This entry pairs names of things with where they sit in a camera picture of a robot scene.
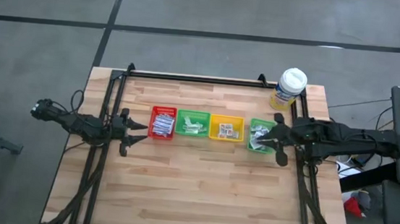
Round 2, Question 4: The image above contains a red plastic basket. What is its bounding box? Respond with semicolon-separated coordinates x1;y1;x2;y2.
146;105;179;142

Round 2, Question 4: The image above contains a white paper sheet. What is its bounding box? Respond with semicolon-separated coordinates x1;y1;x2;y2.
335;160;362;181

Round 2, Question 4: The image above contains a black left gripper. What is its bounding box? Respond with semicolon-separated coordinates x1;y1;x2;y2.
108;106;150;160

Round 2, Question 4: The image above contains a yellow disinfecting wipes canister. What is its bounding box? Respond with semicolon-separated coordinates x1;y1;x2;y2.
268;65;309;114

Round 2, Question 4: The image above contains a thin grey floor cable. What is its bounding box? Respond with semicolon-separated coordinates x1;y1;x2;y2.
327;93;393;114

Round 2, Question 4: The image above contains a yellow plastic basket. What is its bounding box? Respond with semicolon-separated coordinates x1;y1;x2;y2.
207;113;247;144

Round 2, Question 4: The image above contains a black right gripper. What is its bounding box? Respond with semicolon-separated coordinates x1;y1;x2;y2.
253;111;297;168

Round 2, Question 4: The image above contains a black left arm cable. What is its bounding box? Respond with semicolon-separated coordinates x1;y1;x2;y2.
68;88;86;117

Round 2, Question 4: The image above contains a red cloth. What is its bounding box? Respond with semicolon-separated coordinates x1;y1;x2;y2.
341;195;366;218

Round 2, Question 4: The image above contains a black aluminium table frame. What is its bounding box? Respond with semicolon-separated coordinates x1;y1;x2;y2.
40;55;366;224

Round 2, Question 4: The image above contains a green plastic basket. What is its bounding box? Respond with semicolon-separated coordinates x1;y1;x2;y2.
174;108;212;139
246;117;278;155

